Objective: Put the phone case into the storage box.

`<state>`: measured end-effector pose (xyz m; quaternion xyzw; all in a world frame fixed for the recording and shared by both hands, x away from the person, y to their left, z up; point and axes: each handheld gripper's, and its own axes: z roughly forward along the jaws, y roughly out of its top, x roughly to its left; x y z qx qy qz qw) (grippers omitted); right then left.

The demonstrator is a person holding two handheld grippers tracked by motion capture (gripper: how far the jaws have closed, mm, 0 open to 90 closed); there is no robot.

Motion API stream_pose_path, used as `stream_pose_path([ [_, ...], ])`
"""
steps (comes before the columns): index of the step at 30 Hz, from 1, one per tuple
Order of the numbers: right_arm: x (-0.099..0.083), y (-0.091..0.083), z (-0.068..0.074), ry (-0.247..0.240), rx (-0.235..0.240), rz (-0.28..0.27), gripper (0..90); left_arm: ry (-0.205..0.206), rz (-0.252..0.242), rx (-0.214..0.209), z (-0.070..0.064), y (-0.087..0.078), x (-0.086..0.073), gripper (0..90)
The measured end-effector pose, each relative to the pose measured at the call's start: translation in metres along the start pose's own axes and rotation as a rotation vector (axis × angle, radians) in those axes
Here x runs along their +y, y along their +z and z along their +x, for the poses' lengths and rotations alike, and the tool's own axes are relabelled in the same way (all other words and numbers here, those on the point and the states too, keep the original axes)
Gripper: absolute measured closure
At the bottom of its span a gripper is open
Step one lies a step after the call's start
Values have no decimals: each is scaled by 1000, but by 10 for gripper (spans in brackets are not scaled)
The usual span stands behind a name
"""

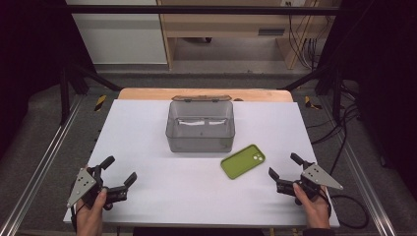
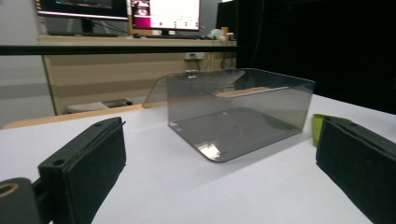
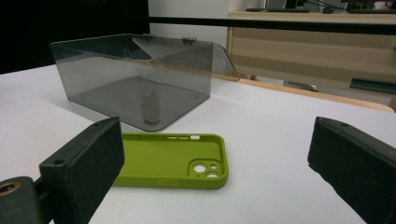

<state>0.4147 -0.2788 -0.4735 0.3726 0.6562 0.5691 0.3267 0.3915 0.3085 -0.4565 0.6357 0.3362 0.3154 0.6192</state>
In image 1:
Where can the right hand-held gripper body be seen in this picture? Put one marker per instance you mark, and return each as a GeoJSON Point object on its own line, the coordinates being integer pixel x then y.
{"type": "Point", "coordinates": [319, 175]}

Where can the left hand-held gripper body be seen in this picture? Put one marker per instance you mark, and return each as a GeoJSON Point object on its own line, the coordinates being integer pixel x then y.
{"type": "Point", "coordinates": [82, 187]}

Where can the transparent grey storage box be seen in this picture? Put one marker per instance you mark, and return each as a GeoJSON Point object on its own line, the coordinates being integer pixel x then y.
{"type": "Point", "coordinates": [200, 145]}

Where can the person's left hand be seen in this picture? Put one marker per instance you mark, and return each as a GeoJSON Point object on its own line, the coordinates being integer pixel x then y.
{"type": "Point", "coordinates": [90, 219]}

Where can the person's right hand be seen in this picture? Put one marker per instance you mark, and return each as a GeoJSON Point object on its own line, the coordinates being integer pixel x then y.
{"type": "Point", "coordinates": [316, 211]}

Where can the white table cover board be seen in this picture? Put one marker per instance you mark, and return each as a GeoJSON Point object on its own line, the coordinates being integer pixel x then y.
{"type": "Point", "coordinates": [164, 196]}

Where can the yellow black floor tape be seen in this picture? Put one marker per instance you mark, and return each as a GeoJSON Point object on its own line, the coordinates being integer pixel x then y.
{"type": "Point", "coordinates": [100, 103]}
{"type": "Point", "coordinates": [308, 102]}

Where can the black metal stand strut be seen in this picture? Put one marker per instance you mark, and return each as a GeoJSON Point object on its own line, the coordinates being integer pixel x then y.
{"type": "Point", "coordinates": [337, 98]}
{"type": "Point", "coordinates": [64, 98]}

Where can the wooden table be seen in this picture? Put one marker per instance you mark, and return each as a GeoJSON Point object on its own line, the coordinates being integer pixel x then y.
{"type": "Point", "coordinates": [147, 94]}

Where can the person's dark clothing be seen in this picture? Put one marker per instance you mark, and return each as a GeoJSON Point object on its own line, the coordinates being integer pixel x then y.
{"type": "Point", "coordinates": [196, 232]}

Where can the white cabinet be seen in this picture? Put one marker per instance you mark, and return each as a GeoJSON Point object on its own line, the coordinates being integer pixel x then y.
{"type": "Point", "coordinates": [121, 39]}

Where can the black curtain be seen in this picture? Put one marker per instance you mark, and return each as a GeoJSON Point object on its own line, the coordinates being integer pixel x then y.
{"type": "Point", "coordinates": [26, 65]}
{"type": "Point", "coordinates": [387, 65]}

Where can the wooden desk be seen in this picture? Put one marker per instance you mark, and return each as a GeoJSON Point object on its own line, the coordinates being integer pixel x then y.
{"type": "Point", "coordinates": [223, 24]}

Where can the aluminium floor rail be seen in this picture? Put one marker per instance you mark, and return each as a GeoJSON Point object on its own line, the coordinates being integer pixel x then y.
{"type": "Point", "coordinates": [360, 177]}
{"type": "Point", "coordinates": [39, 170]}

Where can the black horizontal frame bar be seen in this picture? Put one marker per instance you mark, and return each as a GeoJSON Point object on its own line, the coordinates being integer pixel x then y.
{"type": "Point", "coordinates": [196, 10]}

